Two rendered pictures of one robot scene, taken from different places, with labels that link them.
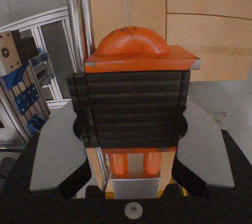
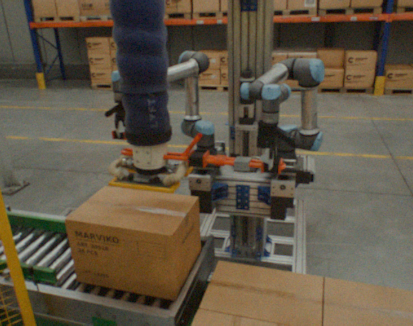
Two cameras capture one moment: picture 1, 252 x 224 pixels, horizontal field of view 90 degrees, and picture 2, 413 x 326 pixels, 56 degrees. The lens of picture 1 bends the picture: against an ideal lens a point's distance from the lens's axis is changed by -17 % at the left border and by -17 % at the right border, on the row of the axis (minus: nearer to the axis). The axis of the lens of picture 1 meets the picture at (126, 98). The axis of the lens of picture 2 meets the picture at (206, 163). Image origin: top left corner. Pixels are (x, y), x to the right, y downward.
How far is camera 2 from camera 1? 173 cm
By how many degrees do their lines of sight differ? 59
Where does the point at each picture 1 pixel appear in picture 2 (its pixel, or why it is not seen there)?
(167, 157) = (160, 228)
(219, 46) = not seen: outside the picture
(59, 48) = not seen: hidden behind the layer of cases
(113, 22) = (278, 284)
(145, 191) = (242, 160)
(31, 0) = not seen: hidden behind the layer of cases
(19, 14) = (314, 264)
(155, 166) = (253, 163)
